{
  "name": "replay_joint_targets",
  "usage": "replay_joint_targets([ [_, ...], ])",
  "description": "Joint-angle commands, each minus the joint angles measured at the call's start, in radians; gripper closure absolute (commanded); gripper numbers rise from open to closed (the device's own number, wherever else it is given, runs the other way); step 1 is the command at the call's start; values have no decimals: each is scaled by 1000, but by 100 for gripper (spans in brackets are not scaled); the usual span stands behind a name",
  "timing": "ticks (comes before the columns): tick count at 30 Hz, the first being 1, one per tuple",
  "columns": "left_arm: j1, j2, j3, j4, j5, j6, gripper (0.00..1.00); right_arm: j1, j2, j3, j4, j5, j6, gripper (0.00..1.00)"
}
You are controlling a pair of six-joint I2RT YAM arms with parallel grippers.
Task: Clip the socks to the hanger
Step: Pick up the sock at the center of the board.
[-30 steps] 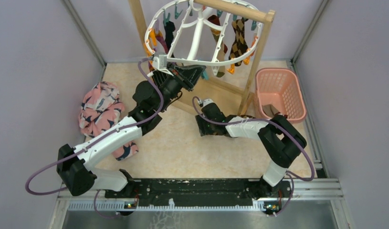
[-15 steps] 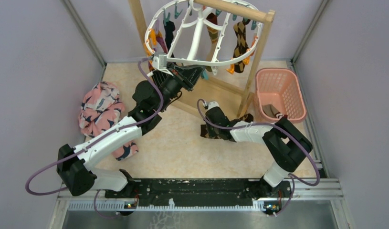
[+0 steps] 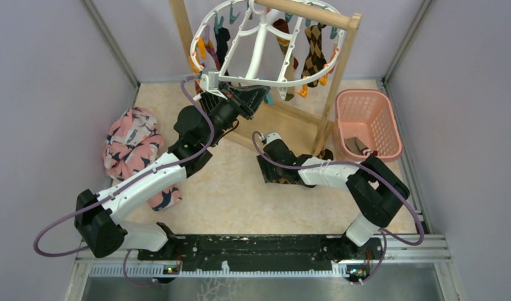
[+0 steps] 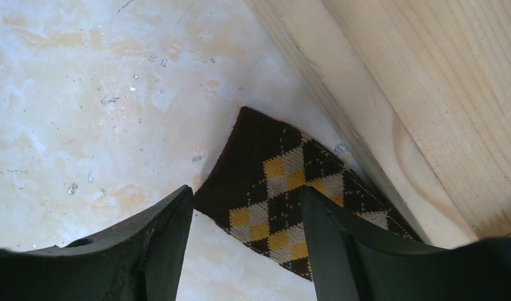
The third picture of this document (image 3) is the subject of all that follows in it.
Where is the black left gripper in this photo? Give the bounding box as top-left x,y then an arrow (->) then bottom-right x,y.
204,82 -> 271,147

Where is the brown argyle sock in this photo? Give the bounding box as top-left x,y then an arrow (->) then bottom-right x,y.
292,149 -> 334,188
301,23 -> 327,77

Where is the maroon purple striped sock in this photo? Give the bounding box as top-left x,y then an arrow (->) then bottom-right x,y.
204,41 -> 221,70

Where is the white plastic sock hanger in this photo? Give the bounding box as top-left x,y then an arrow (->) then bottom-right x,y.
187,1 -> 361,93

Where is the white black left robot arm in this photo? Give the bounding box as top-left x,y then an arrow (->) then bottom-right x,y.
74,82 -> 270,260

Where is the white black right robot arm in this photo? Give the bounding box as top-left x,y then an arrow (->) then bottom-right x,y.
256,139 -> 410,258

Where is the wooden hanger stand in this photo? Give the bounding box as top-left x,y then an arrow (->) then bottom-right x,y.
170,1 -> 343,154

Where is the orange clothespin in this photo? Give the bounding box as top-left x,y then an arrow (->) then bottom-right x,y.
189,36 -> 206,74
297,48 -> 340,99

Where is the black white striped sock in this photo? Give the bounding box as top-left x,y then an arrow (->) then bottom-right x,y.
214,28 -> 231,66

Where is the dark sock in basket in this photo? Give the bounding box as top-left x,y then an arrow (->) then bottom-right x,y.
344,137 -> 378,157

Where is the pink laundry basket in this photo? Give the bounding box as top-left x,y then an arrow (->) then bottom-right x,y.
334,89 -> 403,162

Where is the pink navy patterned cloth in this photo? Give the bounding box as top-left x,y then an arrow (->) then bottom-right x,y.
102,107 -> 183,212

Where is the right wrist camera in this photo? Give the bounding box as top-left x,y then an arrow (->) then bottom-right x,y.
259,132 -> 282,146

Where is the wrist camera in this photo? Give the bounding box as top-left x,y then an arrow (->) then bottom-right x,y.
199,68 -> 221,96
259,132 -> 282,146

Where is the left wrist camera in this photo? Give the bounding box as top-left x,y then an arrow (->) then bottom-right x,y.
199,68 -> 221,96

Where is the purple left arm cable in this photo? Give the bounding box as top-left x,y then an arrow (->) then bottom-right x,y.
32,75 -> 217,258

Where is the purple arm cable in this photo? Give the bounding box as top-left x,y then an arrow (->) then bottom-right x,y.
251,131 -> 426,246
32,75 -> 217,258

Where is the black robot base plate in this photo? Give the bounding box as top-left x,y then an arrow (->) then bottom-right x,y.
137,235 -> 382,272

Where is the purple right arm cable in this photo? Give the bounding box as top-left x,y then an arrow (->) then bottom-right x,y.
251,131 -> 426,246

